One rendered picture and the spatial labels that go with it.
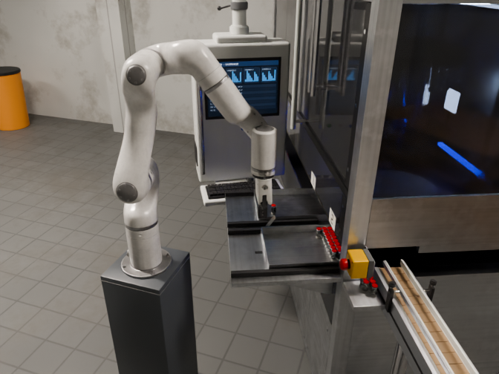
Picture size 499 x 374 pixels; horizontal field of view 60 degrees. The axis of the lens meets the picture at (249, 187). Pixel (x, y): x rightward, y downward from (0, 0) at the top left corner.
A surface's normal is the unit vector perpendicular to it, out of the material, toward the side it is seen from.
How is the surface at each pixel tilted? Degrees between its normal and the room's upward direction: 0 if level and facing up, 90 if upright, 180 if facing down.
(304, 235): 0
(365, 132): 90
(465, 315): 90
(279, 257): 0
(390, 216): 90
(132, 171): 63
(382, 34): 90
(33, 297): 0
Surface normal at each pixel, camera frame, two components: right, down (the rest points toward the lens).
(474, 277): 0.08, 0.45
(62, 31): -0.32, 0.43
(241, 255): 0.00, -0.89
